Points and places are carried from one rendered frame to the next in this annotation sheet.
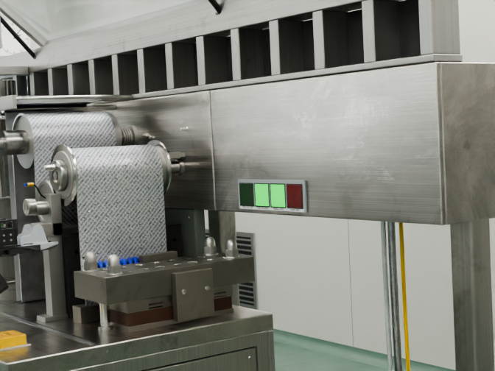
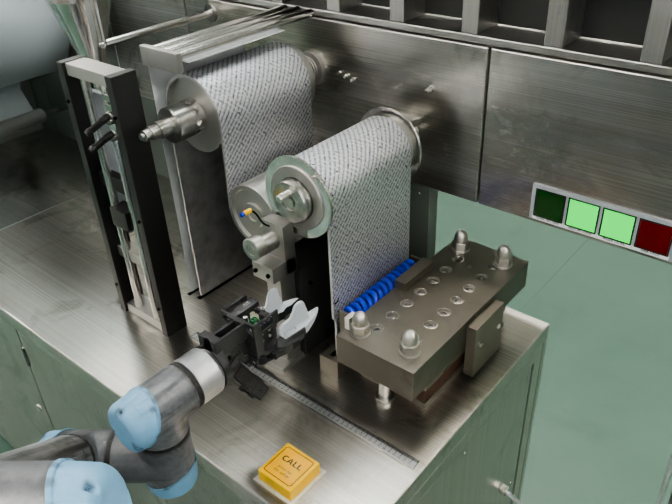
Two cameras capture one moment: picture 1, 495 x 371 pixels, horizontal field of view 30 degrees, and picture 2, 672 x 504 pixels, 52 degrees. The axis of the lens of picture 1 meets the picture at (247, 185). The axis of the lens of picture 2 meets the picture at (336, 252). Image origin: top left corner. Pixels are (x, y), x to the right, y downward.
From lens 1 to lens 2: 1.45 m
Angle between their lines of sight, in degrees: 32
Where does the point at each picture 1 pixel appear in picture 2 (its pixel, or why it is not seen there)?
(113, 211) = (363, 233)
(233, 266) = (512, 283)
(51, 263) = not seen: hidden behind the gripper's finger
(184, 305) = (479, 357)
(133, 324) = (428, 398)
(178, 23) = not seen: outside the picture
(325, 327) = not seen: hidden behind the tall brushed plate
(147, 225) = (394, 232)
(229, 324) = (520, 360)
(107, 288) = (414, 384)
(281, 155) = (634, 178)
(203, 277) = (496, 317)
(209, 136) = (479, 110)
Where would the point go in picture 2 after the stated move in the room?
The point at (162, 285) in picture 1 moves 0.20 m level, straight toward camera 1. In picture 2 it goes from (458, 344) to (523, 425)
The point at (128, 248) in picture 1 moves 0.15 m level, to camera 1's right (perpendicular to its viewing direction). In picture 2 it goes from (376, 268) to (451, 254)
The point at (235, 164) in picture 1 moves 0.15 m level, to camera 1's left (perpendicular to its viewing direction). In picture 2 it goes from (529, 161) to (449, 173)
